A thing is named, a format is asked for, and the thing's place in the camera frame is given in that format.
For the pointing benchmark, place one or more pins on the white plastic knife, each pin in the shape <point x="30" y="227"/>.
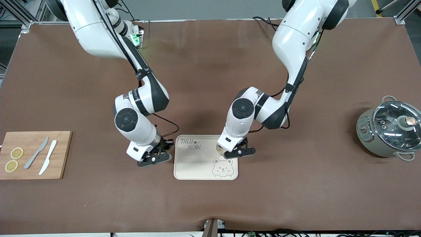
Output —
<point x="48" y="156"/>

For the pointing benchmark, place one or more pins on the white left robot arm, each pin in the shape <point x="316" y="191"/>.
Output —
<point x="296" y="33"/>

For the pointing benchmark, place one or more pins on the white plastic cup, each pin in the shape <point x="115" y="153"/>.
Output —
<point x="219" y="150"/>

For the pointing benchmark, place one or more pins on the lemon slice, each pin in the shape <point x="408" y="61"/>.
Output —
<point x="11" y="166"/>
<point x="16" y="153"/>

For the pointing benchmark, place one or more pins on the cream bear print tray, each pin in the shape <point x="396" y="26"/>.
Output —
<point x="197" y="164"/>

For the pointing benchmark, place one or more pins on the grey table knife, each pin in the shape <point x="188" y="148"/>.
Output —
<point x="36" y="153"/>

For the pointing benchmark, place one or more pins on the grey-green electric cooking pot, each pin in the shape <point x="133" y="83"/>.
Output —
<point x="370" y="138"/>

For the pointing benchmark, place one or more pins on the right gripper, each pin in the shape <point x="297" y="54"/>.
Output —
<point x="165" y="144"/>

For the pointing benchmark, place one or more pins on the metal table edge bracket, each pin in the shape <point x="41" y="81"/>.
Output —
<point x="212" y="228"/>

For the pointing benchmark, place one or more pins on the wooden cutting board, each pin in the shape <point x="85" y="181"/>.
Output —
<point x="33" y="171"/>

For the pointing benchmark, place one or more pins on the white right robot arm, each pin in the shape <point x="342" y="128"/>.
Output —
<point x="95" y="29"/>

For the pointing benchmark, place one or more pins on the brown table cover mat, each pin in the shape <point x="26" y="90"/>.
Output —
<point x="210" y="82"/>

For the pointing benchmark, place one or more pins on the glass pot lid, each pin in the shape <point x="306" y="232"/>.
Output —
<point x="394" y="131"/>

